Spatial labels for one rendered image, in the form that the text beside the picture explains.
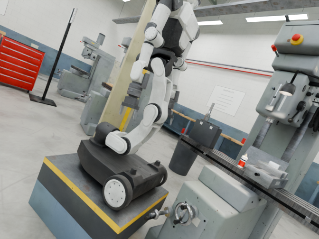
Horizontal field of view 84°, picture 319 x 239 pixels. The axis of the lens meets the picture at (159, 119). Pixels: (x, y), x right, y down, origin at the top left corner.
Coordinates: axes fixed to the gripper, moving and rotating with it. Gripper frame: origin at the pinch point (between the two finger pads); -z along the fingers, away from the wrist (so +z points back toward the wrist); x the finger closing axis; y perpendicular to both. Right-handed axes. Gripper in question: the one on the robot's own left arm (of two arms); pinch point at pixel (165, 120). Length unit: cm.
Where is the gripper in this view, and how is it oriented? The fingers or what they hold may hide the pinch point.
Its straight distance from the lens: 150.7
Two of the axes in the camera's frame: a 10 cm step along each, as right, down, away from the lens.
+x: 8.9, 2.1, -4.1
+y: 4.1, 0.7, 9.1
